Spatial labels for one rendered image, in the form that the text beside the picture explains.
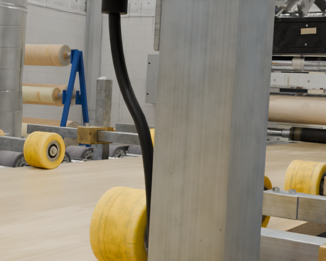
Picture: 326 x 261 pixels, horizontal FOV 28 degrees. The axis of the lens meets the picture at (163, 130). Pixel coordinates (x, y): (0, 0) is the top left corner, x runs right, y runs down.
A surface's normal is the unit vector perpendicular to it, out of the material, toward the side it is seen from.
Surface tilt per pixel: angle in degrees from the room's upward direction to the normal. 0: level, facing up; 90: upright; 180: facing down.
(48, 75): 90
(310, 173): 51
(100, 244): 107
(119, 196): 28
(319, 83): 90
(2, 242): 0
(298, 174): 57
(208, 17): 90
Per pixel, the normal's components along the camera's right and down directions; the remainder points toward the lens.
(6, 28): 0.63, 0.07
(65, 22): 0.84, 0.07
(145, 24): -0.53, 0.01
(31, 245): 0.05, -1.00
